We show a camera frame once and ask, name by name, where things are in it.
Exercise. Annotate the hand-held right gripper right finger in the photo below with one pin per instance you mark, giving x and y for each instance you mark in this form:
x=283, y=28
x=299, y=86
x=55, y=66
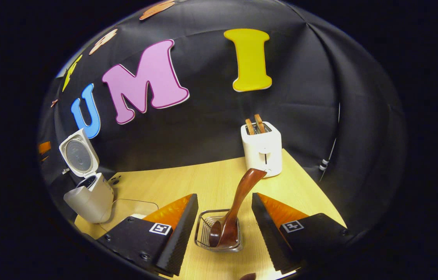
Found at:
x=269, y=233

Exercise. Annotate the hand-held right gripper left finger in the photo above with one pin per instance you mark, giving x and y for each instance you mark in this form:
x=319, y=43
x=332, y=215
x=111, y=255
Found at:
x=180, y=233

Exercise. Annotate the brown wooden spoon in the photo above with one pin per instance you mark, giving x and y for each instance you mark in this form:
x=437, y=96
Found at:
x=242, y=194

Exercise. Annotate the copper cloth clip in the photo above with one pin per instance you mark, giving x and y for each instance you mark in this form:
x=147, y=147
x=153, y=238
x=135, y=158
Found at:
x=54, y=103

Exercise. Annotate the white toaster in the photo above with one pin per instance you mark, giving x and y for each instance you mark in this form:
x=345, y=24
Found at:
x=261, y=151

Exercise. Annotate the brown toast slice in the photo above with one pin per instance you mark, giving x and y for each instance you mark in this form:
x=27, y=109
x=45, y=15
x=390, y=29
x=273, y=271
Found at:
x=250, y=126
x=259, y=123

